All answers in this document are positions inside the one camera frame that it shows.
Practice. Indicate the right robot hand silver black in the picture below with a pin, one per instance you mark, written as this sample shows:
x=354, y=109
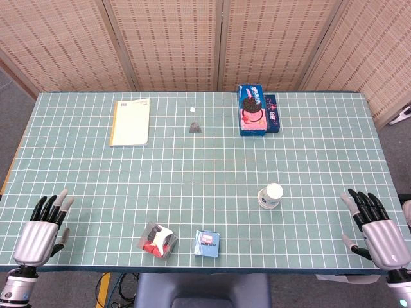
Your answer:
x=385, y=240

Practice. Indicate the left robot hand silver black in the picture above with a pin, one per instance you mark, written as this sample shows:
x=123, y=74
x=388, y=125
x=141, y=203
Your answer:
x=33, y=239

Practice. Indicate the white paper cup blue print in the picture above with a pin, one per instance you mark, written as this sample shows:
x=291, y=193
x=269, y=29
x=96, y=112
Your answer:
x=268, y=207
x=273, y=192

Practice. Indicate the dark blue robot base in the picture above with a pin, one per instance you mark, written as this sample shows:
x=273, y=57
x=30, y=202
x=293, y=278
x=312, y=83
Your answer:
x=202, y=290

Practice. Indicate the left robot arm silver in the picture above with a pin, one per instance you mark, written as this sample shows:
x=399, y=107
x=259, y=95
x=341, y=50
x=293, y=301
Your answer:
x=16, y=285

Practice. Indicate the clear plastic snack packet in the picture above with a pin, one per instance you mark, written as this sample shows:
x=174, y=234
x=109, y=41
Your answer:
x=159, y=240

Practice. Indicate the white screen foot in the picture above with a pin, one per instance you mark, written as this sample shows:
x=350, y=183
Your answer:
x=401, y=116

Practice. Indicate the yellow notebook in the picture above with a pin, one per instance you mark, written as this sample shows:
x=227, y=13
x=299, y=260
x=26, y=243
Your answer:
x=131, y=123

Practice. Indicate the dark blue slim box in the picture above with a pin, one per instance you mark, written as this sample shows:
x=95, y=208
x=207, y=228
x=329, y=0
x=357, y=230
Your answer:
x=273, y=117

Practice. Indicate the small light blue box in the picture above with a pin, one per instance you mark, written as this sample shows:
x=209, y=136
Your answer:
x=207, y=244

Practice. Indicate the green grid tablecloth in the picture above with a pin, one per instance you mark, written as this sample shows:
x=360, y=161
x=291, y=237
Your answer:
x=205, y=179

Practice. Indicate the blue pink cookie box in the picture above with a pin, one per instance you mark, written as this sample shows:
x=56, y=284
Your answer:
x=252, y=112

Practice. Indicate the bamboo folding screen panel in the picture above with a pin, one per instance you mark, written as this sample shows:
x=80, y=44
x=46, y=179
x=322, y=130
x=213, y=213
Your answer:
x=276, y=41
x=167, y=41
x=375, y=54
x=64, y=41

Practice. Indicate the pyramid tea bag with tag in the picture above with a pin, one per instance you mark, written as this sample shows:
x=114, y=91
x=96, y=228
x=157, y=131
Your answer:
x=195, y=127

